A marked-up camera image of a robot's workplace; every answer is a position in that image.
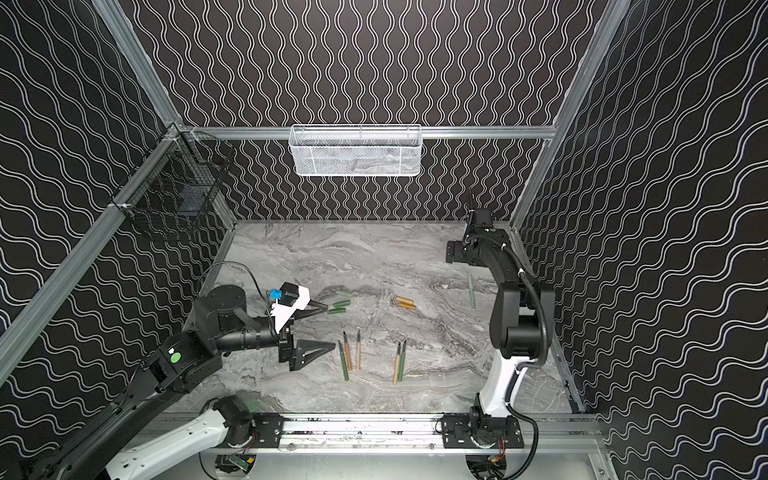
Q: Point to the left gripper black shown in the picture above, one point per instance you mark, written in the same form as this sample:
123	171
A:
285	344

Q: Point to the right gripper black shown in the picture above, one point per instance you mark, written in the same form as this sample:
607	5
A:
455	251

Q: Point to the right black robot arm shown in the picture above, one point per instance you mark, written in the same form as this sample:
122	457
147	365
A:
520	322

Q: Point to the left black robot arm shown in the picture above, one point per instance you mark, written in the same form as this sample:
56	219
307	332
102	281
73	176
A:
220	325

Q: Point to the tan pen left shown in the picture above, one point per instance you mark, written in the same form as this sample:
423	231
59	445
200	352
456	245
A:
358	350

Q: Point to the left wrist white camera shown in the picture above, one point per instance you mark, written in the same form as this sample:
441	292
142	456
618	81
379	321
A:
285	301

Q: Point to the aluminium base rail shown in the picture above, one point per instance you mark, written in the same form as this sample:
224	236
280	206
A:
313	433

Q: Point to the white wire mesh basket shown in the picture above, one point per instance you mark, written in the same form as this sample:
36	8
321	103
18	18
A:
357	156

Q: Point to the black wire mesh basket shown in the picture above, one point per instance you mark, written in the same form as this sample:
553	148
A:
176	201

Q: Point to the aluminium frame back bar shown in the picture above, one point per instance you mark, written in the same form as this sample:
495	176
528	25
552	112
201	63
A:
545	132

